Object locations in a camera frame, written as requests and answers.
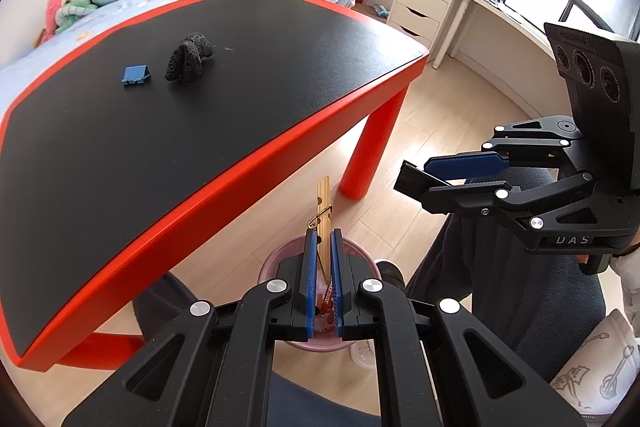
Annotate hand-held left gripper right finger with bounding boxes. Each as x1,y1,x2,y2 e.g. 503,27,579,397
330,228,587,427

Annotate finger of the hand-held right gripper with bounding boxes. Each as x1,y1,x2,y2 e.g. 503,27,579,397
421,171,599,219
423,113,587,182

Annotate red and black table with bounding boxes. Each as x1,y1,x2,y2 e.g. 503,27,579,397
0,0,431,371

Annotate person's right forearm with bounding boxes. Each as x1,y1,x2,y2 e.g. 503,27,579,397
614,251,640,306

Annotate green striped plush toy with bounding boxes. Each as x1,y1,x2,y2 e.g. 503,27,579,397
54,0,99,34

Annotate white round object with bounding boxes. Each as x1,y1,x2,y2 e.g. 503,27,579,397
349,340,382,370

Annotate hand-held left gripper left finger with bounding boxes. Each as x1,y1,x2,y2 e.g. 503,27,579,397
61,228,322,427

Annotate person's grey trousers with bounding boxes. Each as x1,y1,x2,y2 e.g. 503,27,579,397
132,167,608,427

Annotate blue binder clip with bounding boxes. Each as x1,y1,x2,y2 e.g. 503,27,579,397
121,64,153,86

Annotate white desk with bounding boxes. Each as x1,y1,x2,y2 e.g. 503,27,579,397
446,0,554,61

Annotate pink plush toy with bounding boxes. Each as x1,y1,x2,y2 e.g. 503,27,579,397
43,0,72,42

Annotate pink waste bin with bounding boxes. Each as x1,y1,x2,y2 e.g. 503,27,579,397
257,238,382,354

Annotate red cardboard box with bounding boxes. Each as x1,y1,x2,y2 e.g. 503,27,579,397
318,283,335,333

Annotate person's white printed shirt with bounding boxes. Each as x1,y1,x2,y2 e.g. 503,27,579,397
549,308,640,416

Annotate wooden clothespin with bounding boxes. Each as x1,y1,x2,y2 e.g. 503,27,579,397
307,175,335,282

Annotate black patterned sock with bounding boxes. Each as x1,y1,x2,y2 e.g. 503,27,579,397
164,32,215,83

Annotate black slipper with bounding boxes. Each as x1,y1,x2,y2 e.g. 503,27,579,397
375,259,407,294

